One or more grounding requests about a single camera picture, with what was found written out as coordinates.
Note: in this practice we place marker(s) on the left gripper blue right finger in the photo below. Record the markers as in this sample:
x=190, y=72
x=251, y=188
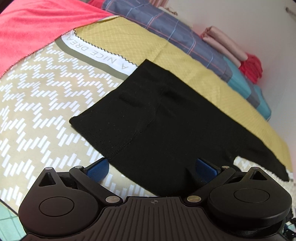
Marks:
x=206, y=171

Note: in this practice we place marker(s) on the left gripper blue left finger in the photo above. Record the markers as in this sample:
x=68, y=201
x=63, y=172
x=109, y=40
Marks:
x=98, y=170

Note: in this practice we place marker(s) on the black knit pants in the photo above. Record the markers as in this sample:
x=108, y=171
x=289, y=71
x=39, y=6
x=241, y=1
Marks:
x=154, y=127

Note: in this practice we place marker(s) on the beige zigzag patterned bedsheet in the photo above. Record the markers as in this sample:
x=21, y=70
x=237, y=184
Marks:
x=39, y=95

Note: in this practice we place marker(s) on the teal patterned mat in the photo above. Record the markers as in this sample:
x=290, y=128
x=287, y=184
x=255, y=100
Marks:
x=11, y=228

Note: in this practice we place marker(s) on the red folded clothes stack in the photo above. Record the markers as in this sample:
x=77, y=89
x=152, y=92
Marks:
x=251, y=68

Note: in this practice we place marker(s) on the pink folded blanket lower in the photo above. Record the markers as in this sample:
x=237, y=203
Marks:
x=221, y=49

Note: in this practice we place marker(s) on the pink folded blanket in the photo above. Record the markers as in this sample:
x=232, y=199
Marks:
x=221, y=49
x=226, y=41

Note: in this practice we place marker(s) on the yellow quilted blanket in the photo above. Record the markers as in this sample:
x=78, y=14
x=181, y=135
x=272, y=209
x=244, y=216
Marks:
x=134, y=43

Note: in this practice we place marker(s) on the pink folded blanket upper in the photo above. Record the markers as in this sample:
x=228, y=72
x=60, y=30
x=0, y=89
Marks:
x=226, y=41

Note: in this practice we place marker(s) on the blue plaid folded quilt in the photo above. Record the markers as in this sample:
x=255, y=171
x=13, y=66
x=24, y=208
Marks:
x=179, y=34

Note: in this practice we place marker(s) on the pink red bed sheet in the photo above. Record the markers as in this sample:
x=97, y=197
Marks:
x=27, y=26

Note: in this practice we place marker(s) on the pink curtain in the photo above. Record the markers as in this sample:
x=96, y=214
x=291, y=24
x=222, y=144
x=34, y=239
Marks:
x=159, y=3

